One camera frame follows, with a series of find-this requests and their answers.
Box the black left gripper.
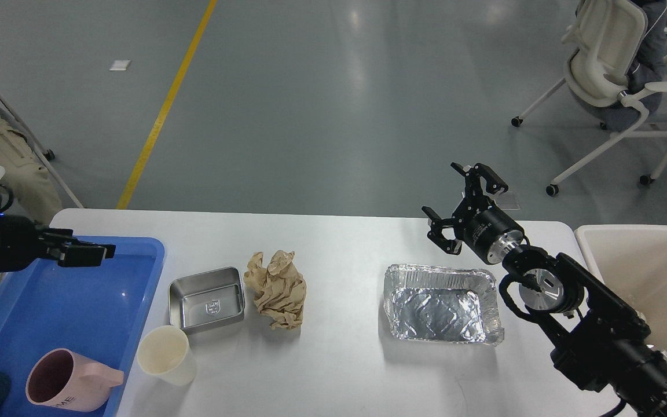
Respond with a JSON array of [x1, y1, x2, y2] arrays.
[[0, 215, 116, 272]]

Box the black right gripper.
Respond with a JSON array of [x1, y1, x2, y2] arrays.
[[422, 163, 526, 265]]

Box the pink mug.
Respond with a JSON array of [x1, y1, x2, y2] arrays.
[[25, 348, 125, 412]]

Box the small stainless steel tray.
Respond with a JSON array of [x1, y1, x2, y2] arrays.
[[168, 267, 246, 334]]

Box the brown paper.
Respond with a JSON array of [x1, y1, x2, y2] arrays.
[[243, 250, 307, 330]]

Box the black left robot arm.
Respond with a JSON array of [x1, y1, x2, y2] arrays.
[[0, 183, 116, 273]]

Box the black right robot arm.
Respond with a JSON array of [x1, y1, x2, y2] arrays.
[[423, 163, 667, 416]]

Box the blue plastic tray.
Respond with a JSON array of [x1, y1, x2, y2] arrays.
[[0, 236, 165, 416]]

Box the aluminium foil container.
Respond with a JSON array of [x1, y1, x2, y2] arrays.
[[382, 264, 505, 346]]

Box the person in black shirt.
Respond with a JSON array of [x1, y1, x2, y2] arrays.
[[0, 116, 63, 225]]

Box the white paper cup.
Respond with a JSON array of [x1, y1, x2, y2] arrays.
[[137, 325, 197, 386]]

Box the beige plastic bin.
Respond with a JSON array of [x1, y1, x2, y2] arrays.
[[575, 225, 667, 352]]

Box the white office chair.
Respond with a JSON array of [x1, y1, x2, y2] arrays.
[[511, 1, 667, 197]]

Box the seated person in jeans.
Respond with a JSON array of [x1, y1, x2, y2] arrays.
[[600, 0, 667, 130]]

